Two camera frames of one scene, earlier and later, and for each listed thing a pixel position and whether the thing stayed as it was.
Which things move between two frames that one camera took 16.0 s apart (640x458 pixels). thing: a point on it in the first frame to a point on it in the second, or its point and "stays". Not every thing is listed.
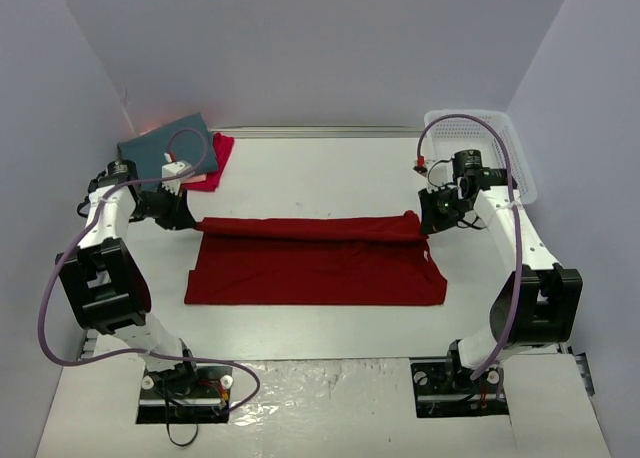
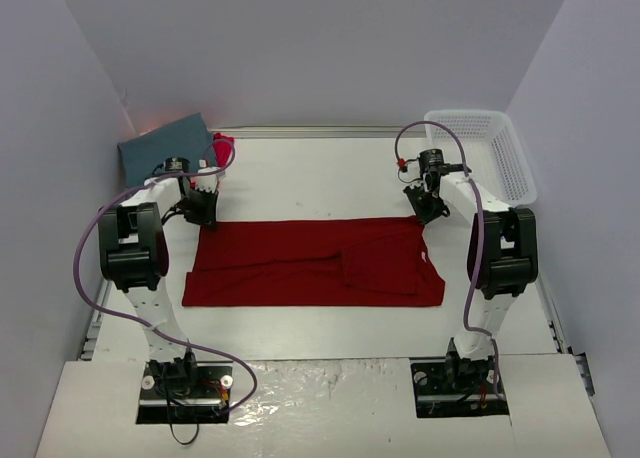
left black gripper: x=167 y=206 to x=203 y=208
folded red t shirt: x=222 y=144 stays
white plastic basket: x=464 y=130 stays
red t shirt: x=311 y=260 stays
